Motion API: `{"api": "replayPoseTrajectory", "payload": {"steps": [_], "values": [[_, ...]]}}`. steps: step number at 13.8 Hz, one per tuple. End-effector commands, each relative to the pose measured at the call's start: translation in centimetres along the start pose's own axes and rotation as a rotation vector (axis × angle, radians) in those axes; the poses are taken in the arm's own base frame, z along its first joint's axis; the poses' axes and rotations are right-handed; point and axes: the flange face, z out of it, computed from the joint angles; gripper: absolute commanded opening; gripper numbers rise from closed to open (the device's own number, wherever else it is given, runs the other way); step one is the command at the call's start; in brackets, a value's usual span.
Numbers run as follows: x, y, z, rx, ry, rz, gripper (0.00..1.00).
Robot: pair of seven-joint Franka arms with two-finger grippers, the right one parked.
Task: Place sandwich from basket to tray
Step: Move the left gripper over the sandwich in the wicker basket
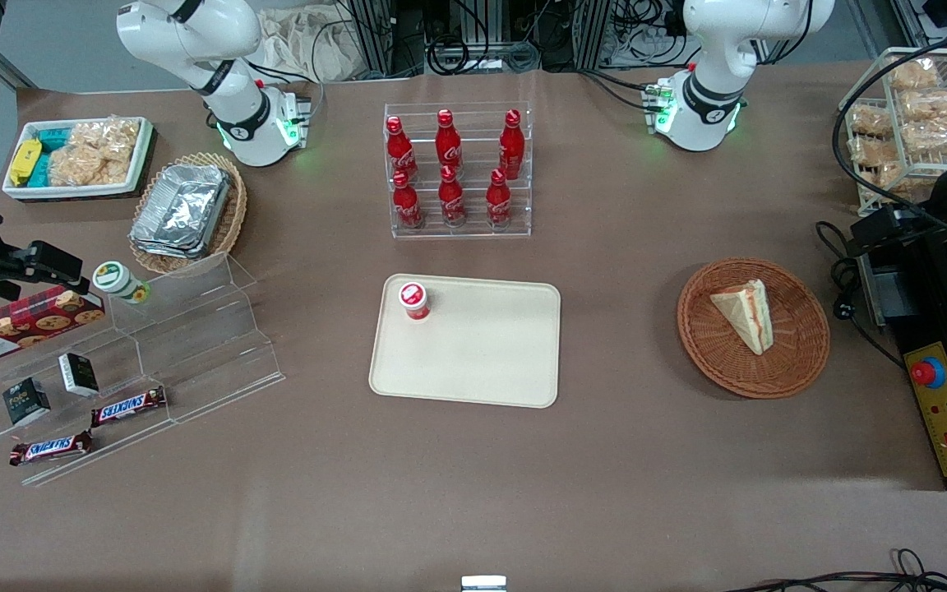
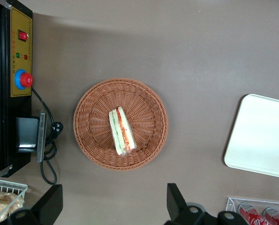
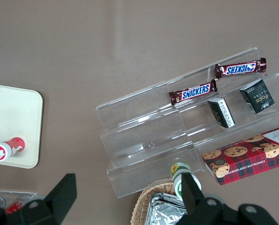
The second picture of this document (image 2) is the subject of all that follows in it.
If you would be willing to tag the clear acrylic bottle rack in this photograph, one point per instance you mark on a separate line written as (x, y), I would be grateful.
(230, 204)

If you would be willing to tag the yellow control panel plate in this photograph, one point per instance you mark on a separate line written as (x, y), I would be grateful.
(21, 65)

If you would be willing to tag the brown round wicker basket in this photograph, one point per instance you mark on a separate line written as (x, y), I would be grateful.
(149, 112)

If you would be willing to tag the red emergency stop button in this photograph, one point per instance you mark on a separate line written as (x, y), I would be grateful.
(24, 79)

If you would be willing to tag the black power plug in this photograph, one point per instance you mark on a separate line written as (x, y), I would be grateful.
(57, 128)

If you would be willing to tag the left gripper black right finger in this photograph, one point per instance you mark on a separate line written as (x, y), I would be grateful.
(177, 204)

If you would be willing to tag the metal grease drawer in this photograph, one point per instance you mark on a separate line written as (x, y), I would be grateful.
(27, 133)

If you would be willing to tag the bagged fried snack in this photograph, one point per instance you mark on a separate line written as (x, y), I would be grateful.
(3, 201)

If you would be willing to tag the cream plastic serving tray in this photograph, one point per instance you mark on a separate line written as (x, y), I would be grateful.
(259, 136)

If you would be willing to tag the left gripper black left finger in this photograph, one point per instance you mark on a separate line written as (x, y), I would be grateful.
(49, 204)

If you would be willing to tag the red rocker power switch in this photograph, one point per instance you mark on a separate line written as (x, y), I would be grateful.
(23, 35)

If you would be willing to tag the triangle sandwich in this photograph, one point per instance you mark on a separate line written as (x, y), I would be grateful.
(122, 133)

